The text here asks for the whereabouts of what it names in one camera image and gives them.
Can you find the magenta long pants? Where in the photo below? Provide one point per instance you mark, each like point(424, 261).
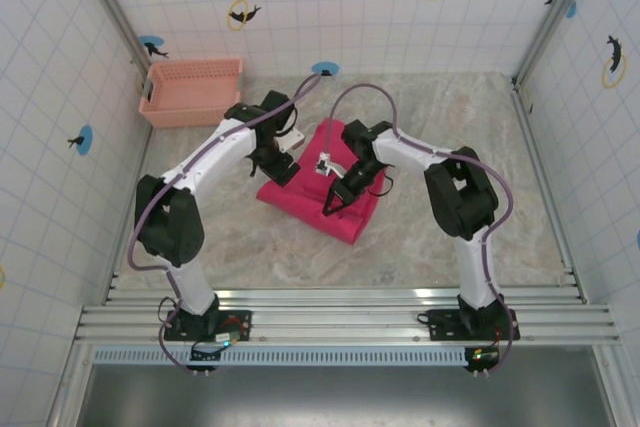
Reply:
point(310, 199)

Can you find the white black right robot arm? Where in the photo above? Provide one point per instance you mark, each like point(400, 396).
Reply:
point(460, 192)

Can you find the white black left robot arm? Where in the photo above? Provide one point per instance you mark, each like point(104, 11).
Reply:
point(210, 157)

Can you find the pink plastic basket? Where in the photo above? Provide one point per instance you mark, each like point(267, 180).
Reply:
point(190, 82)

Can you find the grey metal panel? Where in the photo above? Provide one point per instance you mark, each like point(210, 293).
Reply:
point(345, 397)

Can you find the blue circle small wall sticker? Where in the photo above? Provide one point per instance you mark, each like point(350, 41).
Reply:
point(327, 66)

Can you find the aluminium mounting rail beam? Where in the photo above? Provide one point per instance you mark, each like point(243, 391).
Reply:
point(340, 317)

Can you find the blue circle shark wall sticker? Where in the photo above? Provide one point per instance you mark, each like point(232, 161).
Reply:
point(150, 43)

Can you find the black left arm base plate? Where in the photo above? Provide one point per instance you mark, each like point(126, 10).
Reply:
point(240, 318)

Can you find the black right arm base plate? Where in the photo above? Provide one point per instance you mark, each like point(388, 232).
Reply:
point(440, 328)

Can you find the aluminium side rail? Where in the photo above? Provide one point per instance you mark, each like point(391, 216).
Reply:
point(537, 147)
point(125, 227)

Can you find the aluminium corner post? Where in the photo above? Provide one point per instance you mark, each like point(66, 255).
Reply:
point(112, 12)
point(557, 14)

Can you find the blue circle seal wall sticker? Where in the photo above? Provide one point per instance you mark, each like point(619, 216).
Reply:
point(86, 137)

